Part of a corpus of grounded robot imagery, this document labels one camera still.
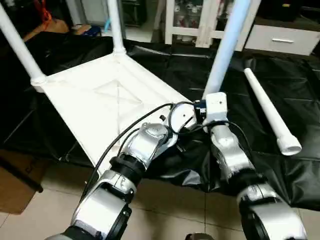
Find white glass-door cabinet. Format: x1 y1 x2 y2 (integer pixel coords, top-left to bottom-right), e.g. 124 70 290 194
164 0 263 51

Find blue box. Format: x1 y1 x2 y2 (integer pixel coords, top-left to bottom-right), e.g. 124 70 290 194
81 26 103 38

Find white drawer unit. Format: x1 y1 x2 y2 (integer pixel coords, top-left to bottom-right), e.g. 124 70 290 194
245 25 320 57

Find brown cardboard box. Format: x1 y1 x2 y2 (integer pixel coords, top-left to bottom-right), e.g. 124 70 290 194
0 150 48 216

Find white plastic table top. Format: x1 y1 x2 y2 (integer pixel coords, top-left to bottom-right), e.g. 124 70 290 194
31 50 197 168

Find red cables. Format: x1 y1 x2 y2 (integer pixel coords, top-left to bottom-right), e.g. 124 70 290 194
36 0 53 25

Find black mat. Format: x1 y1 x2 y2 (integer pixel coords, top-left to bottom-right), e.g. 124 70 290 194
0 32 320 211

